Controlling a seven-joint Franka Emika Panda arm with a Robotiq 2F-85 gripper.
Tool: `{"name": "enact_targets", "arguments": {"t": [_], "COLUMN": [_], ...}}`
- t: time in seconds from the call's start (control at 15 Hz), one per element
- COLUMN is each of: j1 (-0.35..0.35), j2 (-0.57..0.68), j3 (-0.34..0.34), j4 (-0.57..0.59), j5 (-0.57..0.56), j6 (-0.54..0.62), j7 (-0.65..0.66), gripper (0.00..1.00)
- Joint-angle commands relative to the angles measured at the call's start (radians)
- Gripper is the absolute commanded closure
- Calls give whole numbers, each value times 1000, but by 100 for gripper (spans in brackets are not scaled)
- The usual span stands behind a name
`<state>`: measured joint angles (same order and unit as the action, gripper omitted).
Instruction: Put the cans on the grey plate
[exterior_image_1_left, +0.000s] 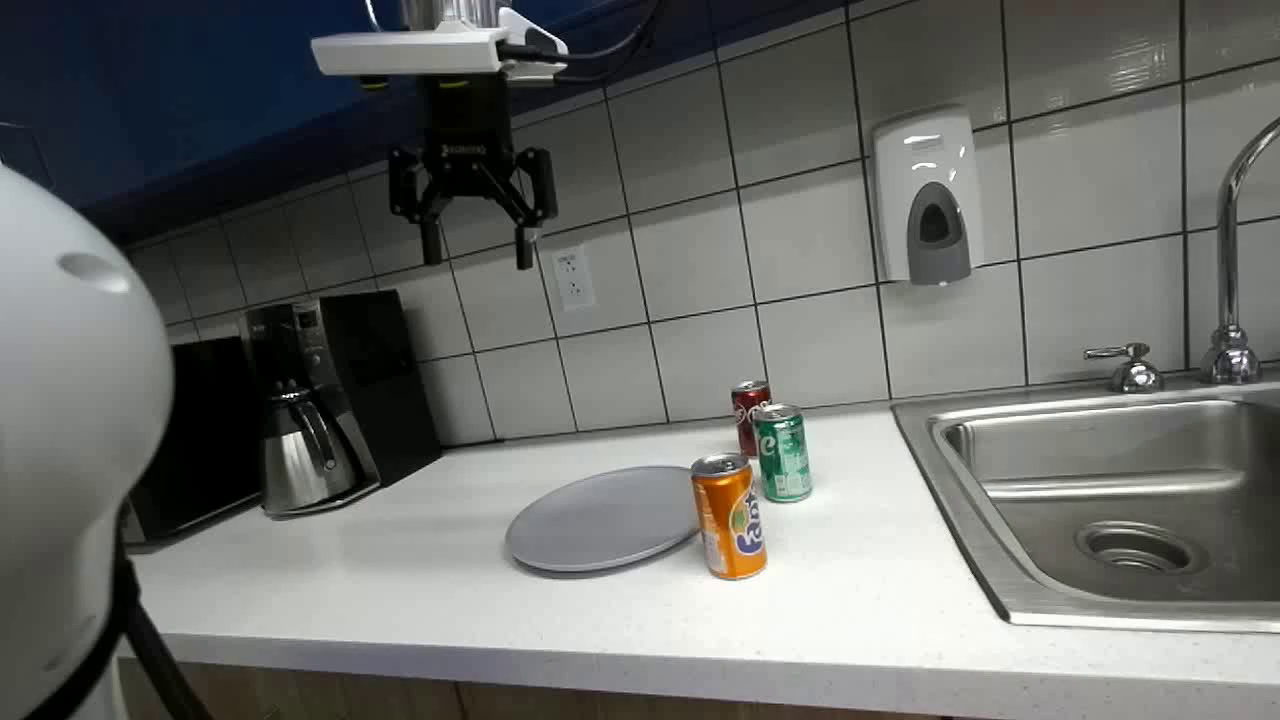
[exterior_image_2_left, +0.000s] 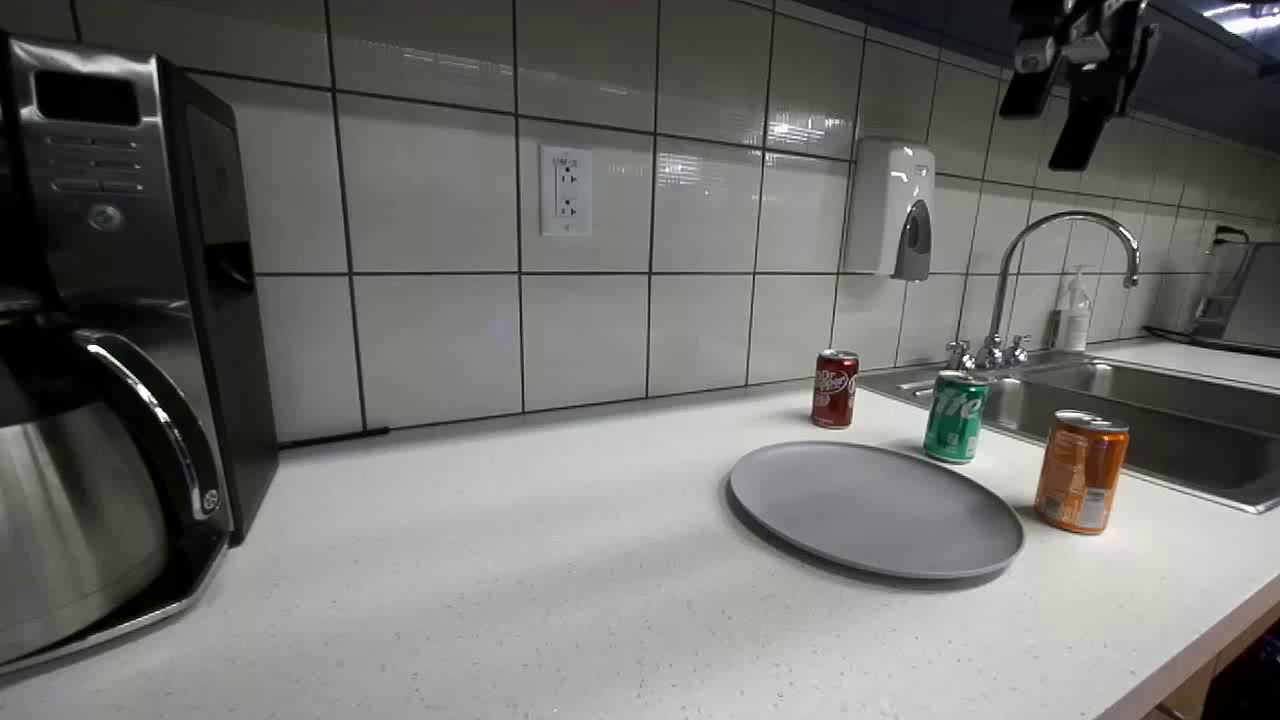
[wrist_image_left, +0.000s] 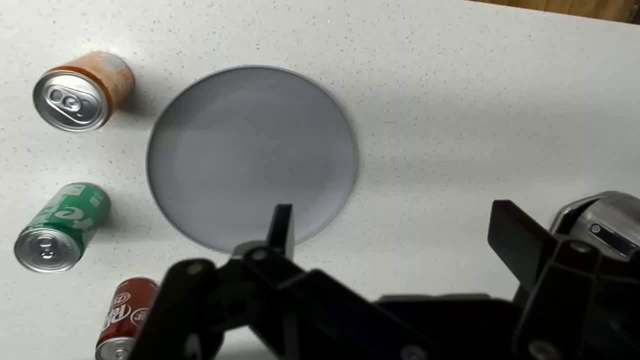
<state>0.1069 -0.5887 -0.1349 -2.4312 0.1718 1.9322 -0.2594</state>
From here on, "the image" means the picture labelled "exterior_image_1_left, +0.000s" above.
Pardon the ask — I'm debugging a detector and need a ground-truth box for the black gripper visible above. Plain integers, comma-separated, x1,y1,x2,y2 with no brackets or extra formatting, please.
388,77,557,274

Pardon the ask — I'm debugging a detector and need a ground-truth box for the red soda can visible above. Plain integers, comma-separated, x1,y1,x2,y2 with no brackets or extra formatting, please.
733,382,771,455

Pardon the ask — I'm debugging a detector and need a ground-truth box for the green soda can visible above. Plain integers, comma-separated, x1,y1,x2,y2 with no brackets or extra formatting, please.
751,403,813,503

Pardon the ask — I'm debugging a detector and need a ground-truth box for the orange soda can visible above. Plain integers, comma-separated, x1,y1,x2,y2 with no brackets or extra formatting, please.
694,452,770,580

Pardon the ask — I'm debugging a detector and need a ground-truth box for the white robot base shell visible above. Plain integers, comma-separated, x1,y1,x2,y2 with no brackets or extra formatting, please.
0,167,172,720

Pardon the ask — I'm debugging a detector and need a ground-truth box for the grey round plate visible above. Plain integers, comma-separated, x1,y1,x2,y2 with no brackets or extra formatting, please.
503,465,697,575

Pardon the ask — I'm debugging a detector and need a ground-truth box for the black coffee maker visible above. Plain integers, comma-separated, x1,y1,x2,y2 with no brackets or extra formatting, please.
247,294,446,484

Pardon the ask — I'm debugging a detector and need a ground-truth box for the steel coffee carafe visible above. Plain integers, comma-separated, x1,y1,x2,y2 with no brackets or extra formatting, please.
264,389,371,521

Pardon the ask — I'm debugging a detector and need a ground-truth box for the black microwave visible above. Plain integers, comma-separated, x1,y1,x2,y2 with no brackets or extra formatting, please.
125,336,264,550

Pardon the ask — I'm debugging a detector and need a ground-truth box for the white soap dispenser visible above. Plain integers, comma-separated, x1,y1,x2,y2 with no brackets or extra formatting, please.
871,109,984,285

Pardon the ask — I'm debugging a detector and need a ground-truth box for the chrome sink sprayer knob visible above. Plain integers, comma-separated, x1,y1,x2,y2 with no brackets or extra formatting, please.
1090,345,1165,394

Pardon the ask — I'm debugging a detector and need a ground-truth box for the stainless steel sink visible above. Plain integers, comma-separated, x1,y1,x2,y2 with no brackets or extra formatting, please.
891,385,1280,638

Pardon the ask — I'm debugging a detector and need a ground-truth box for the chrome faucet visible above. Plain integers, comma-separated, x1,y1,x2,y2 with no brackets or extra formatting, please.
1206,120,1280,385

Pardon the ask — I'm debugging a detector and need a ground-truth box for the white wall outlet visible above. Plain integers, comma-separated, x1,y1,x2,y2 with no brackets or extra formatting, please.
547,243,598,311

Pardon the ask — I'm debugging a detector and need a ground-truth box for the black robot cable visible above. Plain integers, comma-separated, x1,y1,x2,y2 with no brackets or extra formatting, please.
25,544,217,720

